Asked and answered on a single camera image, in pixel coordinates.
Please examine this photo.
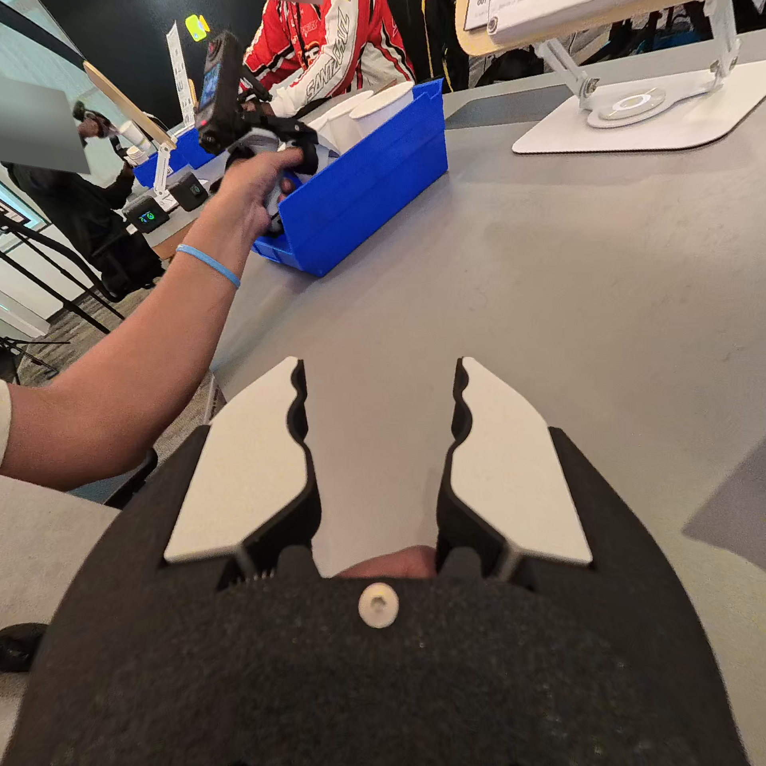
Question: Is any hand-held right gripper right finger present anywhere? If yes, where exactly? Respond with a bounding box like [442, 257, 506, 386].
[436, 356, 593, 580]

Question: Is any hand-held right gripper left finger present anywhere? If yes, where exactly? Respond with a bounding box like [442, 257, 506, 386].
[163, 356, 322, 578]

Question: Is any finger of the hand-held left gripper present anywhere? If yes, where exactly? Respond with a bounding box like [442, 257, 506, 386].
[311, 136, 341, 179]

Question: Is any blue plastic bin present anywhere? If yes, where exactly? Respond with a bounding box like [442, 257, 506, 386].
[251, 78, 450, 278]
[133, 124, 217, 188]

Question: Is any set of white paper cups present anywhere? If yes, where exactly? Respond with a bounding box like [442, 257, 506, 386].
[308, 81, 418, 158]

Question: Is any person's left forearm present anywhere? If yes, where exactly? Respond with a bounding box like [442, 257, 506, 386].
[0, 250, 240, 493]

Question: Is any person's left hand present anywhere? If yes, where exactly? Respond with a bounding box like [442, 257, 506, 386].
[178, 146, 306, 285]

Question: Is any person's right hand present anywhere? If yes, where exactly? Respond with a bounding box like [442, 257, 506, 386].
[335, 545, 438, 580]

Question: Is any small black device green light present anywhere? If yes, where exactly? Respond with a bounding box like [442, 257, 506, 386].
[121, 195, 172, 235]
[166, 169, 211, 213]

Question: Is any white paper sign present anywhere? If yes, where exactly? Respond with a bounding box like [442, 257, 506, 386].
[165, 21, 199, 130]

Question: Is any grey table with wooden edge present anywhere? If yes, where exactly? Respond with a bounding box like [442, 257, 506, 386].
[144, 172, 223, 262]

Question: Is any blue wristband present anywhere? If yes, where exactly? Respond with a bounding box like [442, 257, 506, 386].
[175, 243, 242, 290]

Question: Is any wooden board document stand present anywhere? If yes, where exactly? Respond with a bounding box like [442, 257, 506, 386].
[82, 60, 180, 208]

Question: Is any wooden document board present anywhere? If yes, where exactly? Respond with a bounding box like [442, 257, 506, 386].
[455, 0, 708, 59]

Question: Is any printed instruction sheet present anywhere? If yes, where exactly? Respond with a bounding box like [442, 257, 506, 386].
[464, 0, 599, 32]

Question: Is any instruction sheet on stand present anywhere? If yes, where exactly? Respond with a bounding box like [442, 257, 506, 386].
[511, 0, 766, 155]

